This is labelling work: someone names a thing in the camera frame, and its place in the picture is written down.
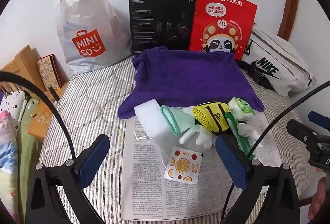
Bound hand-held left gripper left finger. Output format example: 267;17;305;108
26;134;111;224

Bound white plastic shopping bag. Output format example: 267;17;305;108
56;0;132;75

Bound wooden rack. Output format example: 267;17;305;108
0;45;39;95

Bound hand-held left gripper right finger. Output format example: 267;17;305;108
215;136;301;224

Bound purple towel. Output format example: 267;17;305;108
118;46;265;120

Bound yellow mesh pouch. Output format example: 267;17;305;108
192;102;232;137

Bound long green packet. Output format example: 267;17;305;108
225;113;256;160

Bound red paper bag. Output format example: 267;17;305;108
189;0;258;60

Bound black headset box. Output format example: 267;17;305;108
128;0;198;55

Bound striped bed sheet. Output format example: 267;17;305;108
39;55;305;224

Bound white waist bag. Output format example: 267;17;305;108
238;28;316;97

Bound newspaper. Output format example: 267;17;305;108
123;110;281;222

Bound black cable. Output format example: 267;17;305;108
0;71;76;160
220;88;330;224

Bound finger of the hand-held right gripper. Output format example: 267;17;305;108
287;119;326;146
308;111;330;134

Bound green tissue pack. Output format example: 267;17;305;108
228;97;254;121

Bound clear plastic wrap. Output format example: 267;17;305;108
133;128;181;170

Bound white sponge block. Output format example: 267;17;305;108
133;98;172;137

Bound floral pillows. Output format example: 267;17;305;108
0;90;29;214

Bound mint green sock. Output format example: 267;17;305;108
160;105;199;135

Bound person's right hand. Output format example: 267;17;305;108
308;178;330;219

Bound wooden door frame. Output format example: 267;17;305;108
277;0;301;40

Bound fruit print wipe packet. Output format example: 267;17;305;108
163;146;204;185

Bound green blanket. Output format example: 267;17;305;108
15;100;42;180

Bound patterned book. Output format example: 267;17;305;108
37;54;62;90

